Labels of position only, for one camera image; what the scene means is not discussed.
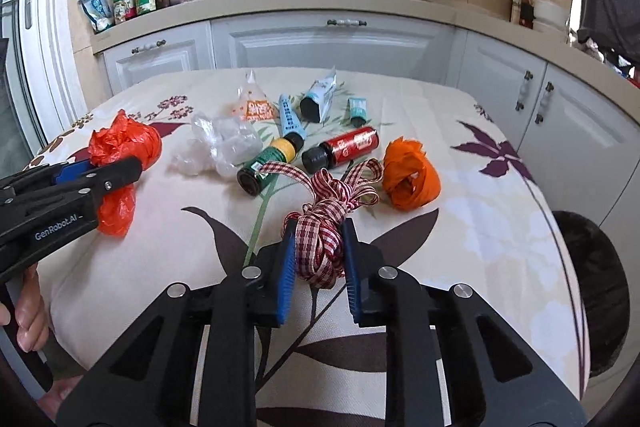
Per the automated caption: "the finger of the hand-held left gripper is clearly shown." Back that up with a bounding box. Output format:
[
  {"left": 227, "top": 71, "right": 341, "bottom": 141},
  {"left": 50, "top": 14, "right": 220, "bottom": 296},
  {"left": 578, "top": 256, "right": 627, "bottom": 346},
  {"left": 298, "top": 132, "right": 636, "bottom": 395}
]
[
  {"left": 74, "top": 156, "right": 144, "bottom": 208},
  {"left": 0, "top": 159, "right": 94, "bottom": 200}
]

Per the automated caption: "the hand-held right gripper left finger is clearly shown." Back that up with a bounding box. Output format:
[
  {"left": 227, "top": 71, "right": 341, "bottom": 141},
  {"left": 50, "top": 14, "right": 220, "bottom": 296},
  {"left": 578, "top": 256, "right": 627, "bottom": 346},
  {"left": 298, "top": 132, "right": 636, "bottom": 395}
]
[{"left": 56, "top": 222, "right": 298, "bottom": 427}]

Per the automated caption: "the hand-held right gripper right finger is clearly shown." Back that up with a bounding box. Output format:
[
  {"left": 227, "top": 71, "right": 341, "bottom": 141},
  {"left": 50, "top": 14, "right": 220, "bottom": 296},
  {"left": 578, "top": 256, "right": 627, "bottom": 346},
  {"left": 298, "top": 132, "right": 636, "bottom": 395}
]
[{"left": 341, "top": 217, "right": 587, "bottom": 427}]

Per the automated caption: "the red plastic bag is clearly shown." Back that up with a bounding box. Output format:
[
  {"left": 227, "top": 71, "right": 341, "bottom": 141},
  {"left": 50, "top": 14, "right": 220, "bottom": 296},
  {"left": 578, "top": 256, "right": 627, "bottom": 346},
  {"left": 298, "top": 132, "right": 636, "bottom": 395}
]
[{"left": 88, "top": 109, "right": 163, "bottom": 238}]

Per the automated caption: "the red checked ribbon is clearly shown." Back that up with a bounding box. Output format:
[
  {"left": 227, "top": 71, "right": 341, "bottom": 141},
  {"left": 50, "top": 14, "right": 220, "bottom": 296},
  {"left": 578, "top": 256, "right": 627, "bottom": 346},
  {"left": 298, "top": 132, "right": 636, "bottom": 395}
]
[{"left": 260, "top": 158, "right": 385, "bottom": 290}]

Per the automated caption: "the clear plastic bag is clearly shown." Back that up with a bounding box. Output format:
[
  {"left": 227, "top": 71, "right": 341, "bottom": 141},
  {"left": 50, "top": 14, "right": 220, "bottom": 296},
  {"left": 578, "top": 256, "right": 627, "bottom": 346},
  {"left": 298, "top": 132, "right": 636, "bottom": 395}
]
[{"left": 172, "top": 112, "right": 263, "bottom": 178}]

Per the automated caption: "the green bottle with yellow cap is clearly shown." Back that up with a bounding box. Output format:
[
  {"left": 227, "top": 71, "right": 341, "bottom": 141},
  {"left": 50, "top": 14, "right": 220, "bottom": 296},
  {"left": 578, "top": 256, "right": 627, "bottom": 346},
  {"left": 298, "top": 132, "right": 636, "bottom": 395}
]
[{"left": 236, "top": 137, "right": 305, "bottom": 196}]

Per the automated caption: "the orange paper ball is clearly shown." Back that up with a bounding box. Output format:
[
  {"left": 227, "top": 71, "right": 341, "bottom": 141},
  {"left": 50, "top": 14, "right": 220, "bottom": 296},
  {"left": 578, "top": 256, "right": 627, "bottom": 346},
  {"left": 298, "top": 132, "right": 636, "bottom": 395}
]
[{"left": 381, "top": 136, "right": 442, "bottom": 212}]

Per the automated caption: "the clear packet with orange print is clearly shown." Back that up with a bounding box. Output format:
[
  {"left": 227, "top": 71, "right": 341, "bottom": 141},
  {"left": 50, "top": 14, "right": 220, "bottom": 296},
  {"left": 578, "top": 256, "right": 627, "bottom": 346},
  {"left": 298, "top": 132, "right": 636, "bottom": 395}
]
[{"left": 232, "top": 69, "right": 275, "bottom": 124}]

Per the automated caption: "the light blue sachet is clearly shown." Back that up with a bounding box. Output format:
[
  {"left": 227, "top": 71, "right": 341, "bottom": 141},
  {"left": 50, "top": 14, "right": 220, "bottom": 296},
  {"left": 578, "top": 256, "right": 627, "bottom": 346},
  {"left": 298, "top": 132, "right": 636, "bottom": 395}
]
[
  {"left": 299, "top": 67, "right": 338, "bottom": 124},
  {"left": 278, "top": 93, "right": 306, "bottom": 142}
]

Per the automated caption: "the black trash bin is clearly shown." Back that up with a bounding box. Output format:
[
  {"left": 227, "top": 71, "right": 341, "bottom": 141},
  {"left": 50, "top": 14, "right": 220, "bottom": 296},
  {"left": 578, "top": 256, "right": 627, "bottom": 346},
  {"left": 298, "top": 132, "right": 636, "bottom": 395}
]
[{"left": 552, "top": 211, "right": 631, "bottom": 378}]

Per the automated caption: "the person's left hand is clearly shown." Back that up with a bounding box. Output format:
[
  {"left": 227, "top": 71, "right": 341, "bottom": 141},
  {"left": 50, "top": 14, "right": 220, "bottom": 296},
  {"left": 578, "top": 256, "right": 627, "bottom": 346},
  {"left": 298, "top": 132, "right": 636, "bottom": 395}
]
[{"left": 0, "top": 267, "right": 52, "bottom": 353}]

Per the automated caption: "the white cabinet door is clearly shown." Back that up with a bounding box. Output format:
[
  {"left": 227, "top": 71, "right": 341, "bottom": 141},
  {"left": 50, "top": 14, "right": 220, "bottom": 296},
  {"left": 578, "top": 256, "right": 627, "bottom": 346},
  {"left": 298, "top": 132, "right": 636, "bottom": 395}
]
[
  {"left": 452, "top": 32, "right": 548, "bottom": 118},
  {"left": 530, "top": 64, "right": 640, "bottom": 228},
  {"left": 102, "top": 24, "right": 216, "bottom": 95},
  {"left": 210, "top": 14, "right": 456, "bottom": 82}
]

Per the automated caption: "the red bottle with black cap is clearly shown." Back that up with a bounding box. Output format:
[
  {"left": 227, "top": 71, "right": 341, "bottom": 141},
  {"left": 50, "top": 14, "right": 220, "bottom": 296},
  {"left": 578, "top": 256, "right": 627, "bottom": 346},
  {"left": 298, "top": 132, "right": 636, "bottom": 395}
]
[{"left": 301, "top": 126, "right": 380, "bottom": 174}]

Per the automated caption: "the floral tablecloth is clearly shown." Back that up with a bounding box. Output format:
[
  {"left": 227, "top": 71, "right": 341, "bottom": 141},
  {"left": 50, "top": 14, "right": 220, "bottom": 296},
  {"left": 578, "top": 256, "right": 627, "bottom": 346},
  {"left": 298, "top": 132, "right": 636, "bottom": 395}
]
[{"left": 27, "top": 67, "right": 593, "bottom": 427}]

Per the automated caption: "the white sliding door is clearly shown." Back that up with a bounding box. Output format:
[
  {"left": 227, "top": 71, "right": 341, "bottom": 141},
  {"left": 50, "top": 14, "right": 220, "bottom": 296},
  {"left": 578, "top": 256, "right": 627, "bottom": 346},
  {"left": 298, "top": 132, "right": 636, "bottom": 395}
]
[{"left": 0, "top": 0, "right": 83, "bottom": 158}]

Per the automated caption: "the blue and white pouch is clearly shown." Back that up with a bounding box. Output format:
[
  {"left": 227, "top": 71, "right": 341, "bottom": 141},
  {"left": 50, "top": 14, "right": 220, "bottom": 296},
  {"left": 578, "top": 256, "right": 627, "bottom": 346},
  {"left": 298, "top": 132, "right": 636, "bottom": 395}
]
[{"left": 79, "top": 0, "right": 115, "bottom": 32}]

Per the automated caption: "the beige kitchen countertop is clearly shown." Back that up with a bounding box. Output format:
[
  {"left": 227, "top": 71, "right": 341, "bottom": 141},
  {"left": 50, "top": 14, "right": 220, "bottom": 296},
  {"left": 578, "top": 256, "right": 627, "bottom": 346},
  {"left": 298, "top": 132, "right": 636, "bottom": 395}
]
[{"left": 92, "top": 0, "right": 640, "bottom": 128}]

